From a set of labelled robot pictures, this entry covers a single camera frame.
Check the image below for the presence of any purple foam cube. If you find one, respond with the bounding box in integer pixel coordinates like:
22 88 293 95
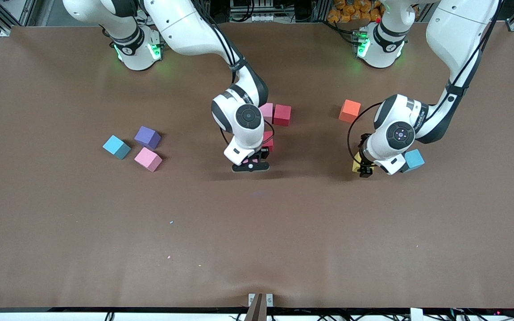
134 126 162 150

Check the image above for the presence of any blue foam cube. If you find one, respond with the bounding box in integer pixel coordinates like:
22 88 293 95
402 149 425 172
103 135 131 160

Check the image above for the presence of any orange foam cube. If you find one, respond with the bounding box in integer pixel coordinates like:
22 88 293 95
339 99 361 123

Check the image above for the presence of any white vented device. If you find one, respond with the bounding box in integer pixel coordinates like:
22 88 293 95
229 0 276 23

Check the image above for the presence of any bag of orange objects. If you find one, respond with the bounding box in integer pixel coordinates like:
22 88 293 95
327 0 383 24

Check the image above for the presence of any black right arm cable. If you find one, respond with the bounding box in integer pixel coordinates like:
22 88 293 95
219 119 276 148

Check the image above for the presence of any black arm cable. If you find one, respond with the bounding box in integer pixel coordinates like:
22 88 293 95
219 119 276 148
347 103 385 168

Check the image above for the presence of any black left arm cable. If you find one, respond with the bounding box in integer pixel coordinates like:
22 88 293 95
347 103 385 168

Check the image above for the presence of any small white bracket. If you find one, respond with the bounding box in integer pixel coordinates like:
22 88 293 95
248 293 274 307

